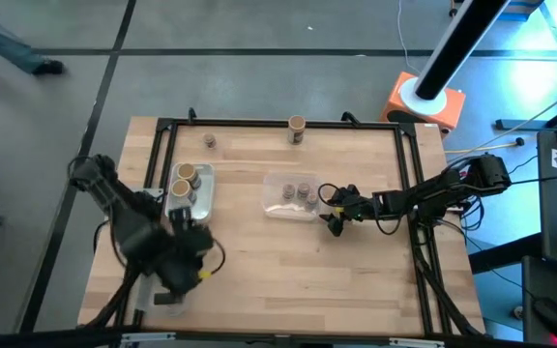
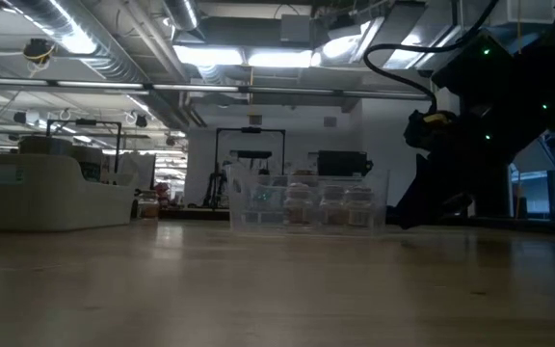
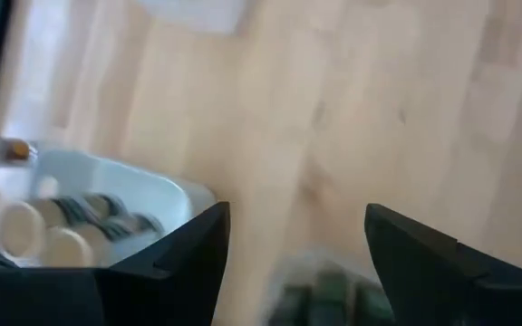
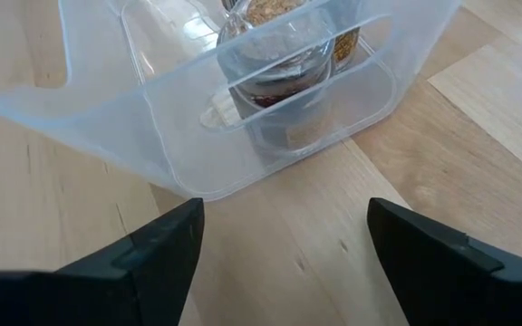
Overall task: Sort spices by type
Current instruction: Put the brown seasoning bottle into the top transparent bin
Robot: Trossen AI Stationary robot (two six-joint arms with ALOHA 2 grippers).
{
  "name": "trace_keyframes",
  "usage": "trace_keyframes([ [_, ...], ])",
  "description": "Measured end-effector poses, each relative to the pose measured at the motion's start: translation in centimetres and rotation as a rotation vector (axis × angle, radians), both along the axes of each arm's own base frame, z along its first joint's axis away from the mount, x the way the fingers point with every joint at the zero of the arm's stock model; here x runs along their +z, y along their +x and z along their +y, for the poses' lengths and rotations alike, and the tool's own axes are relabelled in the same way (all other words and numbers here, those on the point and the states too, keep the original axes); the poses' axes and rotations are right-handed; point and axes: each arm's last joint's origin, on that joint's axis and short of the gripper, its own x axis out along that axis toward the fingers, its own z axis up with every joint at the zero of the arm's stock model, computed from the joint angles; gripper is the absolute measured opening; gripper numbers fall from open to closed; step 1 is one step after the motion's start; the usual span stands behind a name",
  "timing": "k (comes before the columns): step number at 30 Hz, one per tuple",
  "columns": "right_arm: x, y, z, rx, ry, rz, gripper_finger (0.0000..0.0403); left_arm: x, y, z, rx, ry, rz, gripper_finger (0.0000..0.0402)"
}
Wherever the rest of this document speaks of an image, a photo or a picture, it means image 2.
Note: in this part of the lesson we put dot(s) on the white panel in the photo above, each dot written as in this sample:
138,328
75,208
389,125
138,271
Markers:
138,168

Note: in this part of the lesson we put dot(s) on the small glass spice jar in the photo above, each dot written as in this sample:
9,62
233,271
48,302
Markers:
361,214
148,209
299,212
334,212

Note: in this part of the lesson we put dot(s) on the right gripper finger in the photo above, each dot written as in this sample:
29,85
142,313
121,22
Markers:
427,207

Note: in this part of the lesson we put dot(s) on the tall black box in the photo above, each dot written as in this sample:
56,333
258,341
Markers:
492,202

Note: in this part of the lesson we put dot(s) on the white opaque plastic bin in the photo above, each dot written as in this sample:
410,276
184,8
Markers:
41,207

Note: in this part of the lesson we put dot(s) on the ceiling light panel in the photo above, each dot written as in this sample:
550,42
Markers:
210,55
280,59

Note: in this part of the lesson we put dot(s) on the silver spiral ventilation duct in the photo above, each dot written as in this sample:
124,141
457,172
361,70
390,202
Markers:
181,14
109,62

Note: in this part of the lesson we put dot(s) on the clear plastic bin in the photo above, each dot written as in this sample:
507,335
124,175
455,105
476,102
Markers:
268,227

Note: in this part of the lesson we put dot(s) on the red object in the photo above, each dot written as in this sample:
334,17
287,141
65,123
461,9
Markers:
162,188

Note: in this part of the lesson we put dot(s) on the black equipment box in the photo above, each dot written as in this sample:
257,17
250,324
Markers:
345,164

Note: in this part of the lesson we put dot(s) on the grey ceiling box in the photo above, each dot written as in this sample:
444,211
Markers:
296,29

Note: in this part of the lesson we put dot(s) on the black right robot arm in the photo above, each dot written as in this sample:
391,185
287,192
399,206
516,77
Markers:
523,96

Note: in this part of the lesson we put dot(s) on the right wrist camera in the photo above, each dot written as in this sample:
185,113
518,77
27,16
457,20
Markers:
427,135

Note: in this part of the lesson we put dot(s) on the horizontal metal ceiling pipe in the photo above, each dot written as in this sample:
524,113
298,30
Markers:
282,90

